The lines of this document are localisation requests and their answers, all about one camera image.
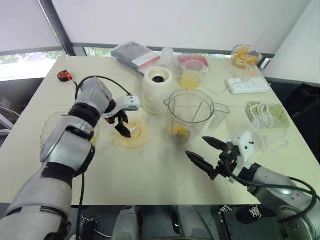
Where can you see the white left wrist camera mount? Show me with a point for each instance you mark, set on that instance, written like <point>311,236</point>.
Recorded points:
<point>127,102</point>

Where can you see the yellow food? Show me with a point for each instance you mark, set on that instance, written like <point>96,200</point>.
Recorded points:
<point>178,131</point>

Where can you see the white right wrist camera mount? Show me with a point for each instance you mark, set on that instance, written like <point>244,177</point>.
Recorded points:
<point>243,147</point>

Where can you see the clear plastic bag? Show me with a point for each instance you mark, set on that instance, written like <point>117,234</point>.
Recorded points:
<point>272,140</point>

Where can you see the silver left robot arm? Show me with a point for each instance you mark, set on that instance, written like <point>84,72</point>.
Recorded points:
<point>62,150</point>

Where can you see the metal table bracket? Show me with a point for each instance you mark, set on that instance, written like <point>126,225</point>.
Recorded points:
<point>228,222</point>

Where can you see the small white wall device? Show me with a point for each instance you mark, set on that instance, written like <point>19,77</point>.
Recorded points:
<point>265,63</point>

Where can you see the clear blender jar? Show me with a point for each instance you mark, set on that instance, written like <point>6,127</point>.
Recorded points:
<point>190,110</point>

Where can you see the grey cloth in plastic pack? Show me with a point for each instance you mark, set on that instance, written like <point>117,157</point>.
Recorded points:
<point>130,53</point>

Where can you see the black window pillar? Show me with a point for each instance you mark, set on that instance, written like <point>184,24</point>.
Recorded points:
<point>57,27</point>

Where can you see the white power strip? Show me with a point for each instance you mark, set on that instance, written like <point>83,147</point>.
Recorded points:
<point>248,85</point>

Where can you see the stack of green white cloths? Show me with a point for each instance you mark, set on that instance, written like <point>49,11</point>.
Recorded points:
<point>271,113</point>

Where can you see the grey rounded robot leg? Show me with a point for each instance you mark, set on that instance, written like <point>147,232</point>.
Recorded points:
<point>127,222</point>
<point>191,223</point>

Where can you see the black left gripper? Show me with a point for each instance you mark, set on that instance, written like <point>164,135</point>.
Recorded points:
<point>117,117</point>

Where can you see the black orange tape measure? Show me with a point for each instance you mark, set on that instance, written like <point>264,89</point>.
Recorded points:
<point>63,76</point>

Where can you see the white blender base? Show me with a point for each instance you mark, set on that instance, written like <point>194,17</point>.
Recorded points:
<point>157,95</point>

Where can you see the yellow blender lid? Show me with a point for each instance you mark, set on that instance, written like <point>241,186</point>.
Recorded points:
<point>136,140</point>

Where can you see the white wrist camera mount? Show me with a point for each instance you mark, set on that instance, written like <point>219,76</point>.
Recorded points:
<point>243,147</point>
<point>127,102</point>

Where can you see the measuring cup with yellow juice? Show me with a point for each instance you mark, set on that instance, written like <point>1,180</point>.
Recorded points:
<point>191,78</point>

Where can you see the bag of orange fruit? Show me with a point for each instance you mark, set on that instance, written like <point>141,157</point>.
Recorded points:
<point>246,56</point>

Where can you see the red flat package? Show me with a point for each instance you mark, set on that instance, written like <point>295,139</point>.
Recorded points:
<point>197,59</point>

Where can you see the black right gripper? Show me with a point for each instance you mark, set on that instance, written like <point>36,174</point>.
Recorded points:
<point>227,162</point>

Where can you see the clear plastic cup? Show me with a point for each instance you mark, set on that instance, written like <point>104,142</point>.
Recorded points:
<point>167,56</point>

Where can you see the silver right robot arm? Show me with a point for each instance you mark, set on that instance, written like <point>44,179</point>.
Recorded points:
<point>280,195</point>

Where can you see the black cap with white print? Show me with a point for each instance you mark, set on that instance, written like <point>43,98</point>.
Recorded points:
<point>252,215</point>

